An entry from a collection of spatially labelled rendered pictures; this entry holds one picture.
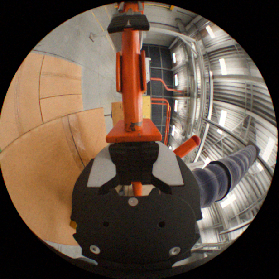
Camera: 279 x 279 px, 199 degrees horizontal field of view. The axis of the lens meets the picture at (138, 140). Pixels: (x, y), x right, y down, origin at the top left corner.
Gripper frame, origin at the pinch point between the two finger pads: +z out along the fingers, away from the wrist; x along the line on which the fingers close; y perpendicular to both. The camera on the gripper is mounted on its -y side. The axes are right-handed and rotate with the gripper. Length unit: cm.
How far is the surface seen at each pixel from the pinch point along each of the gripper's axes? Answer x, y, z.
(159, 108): 301, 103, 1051
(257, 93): 509, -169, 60
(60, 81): -65, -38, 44
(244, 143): 175, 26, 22
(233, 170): 46.0, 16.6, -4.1
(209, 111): 190, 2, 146
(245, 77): 202, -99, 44
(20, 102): -66, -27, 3
